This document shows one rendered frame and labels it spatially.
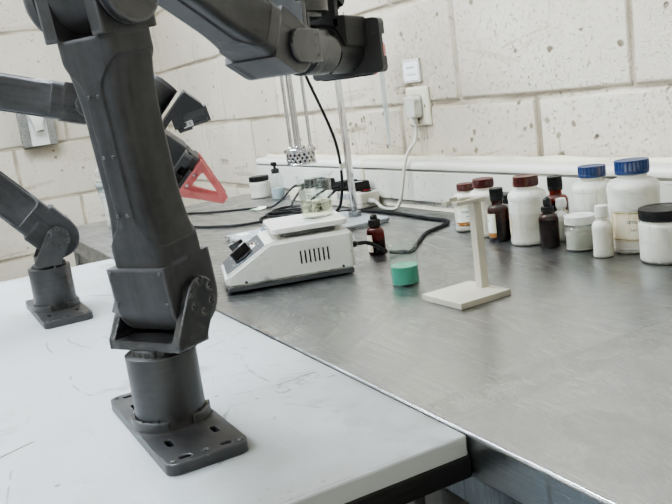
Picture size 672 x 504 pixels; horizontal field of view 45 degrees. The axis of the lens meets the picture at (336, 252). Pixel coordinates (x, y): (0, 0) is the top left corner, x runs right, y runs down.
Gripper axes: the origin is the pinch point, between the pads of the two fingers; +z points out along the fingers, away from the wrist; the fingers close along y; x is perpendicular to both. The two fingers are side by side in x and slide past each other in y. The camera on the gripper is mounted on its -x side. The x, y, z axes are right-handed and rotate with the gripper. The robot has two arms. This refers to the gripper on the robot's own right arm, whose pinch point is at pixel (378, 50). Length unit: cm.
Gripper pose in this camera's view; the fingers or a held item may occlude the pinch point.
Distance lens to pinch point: 111.5
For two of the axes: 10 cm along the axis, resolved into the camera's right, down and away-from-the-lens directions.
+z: 5.1, -2.1, 8.4
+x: 1.2, 9.8, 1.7
